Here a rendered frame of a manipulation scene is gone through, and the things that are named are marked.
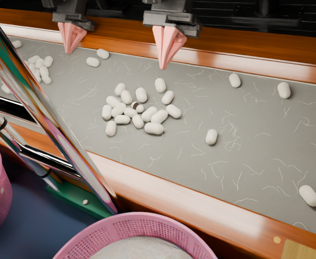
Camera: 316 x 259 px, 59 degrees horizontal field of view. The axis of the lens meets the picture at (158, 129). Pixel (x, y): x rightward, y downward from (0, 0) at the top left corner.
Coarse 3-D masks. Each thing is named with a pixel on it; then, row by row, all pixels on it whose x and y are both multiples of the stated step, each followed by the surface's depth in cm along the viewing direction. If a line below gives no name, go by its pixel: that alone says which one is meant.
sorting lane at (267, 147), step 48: (48, 48) 83; (48, 96) 68; (96, 96) 64; (192, 96) 58; (240, 96) 56; (96, 144) 55; (144, 144) 53; (192, 144) 50; (240, 144) 48; (288, 144) 46; (240, 192) 43; (288, 192) 41
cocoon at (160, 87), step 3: (159, 78) 61; (156, 81) 60; (159, 81) 60; (162, 81) 60; (156, 84) 60; (159, 84) 59; (162, 84) 59; (156, 87) 60; (159, 87) 59; (162, 87) 59; (165, 87) 60; (159, 90) 60; (162, 90) 60
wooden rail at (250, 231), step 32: (96, 160) 49; (128, 192) 44; (160, 192) 43; (192, 192) 42; (192, 224) 39; (224, 224) 38; (256, 224) 37; (288, 224) 36; (224, 256) 42; (256, 256) 35
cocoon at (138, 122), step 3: (135, 117) 55; (138, 117) 55; (132, 120) 56; (135, 120) 55; (138, 120) 54; (141, 120) 55; (135, 123) 54; (138, 123) 54; (141, 123) 54; (135, 126) 55; (138, 126) 54; (141, 126) 54
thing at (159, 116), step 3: (159, 111) 54; (162, 111) 54; (165, 111) 54; (156, 114) 54; (159, 114) 54; (162, 114) 54; (165, 114) 54; (153, 117) 54; (156, 117) 54; (159, 117) 54; (162, 117) 54; (165, 117) 54; (153, 120) 54; (156, 120) 53; (159, 120) 54; (162, 120) 54; (159, 123) 54
